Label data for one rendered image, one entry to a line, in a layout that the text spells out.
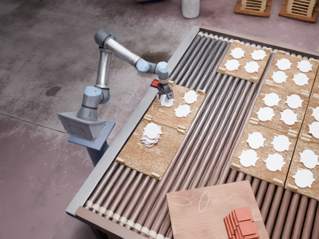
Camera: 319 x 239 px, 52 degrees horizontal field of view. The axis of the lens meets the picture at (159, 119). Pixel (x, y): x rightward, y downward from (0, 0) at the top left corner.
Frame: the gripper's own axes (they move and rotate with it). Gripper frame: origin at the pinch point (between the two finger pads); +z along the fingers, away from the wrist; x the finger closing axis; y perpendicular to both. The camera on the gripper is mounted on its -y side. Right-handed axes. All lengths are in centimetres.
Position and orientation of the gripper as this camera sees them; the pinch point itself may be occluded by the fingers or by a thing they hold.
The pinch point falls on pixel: (166, 100)
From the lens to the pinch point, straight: 254.0
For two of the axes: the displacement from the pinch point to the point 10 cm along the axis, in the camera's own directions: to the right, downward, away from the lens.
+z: 0.6, 6.3, 7.8
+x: -8.8, 3.9, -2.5
